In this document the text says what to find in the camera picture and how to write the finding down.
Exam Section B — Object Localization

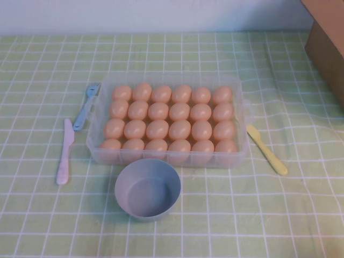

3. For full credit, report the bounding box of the brown cardboard box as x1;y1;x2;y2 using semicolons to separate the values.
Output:
300;0;344;108

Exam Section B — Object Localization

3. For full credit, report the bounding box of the beige plastic egg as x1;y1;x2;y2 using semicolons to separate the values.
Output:
167;139;192;165
190;120;213;141
150;85;173;104
190;103;212;122
213;120;237;141
212;103;234;123
132;82;153;102
191;139;215;165
214;139;238;165
212;85;233;105
124;119;147;140
98;138;123;164
109;99;130;120
127;100;149;121
168;119;192;141
171;84;192;104
146;119;170;140
121;138;146;163
147;102;169;121
144;139;169;161
111;85;133;102
103;118;126;140
168;102;191;121
191;87;212;104

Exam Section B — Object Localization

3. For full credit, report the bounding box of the blue round bowl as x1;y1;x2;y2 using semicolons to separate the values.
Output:
114;158;181;223

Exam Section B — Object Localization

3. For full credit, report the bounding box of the clear plastic egg box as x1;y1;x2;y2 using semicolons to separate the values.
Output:
85;74;255;169

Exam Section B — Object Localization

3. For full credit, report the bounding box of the pink plastic knife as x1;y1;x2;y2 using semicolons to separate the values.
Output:
56;118;75;185

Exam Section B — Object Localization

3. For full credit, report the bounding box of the green checked tablecloth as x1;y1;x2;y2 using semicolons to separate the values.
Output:
0;31;344;258

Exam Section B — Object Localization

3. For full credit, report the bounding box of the blue plastic fork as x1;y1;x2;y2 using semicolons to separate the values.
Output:
73;82;102;132

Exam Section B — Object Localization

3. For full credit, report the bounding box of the yellow plastic knife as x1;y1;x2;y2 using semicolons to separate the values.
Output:
246;124;289;176

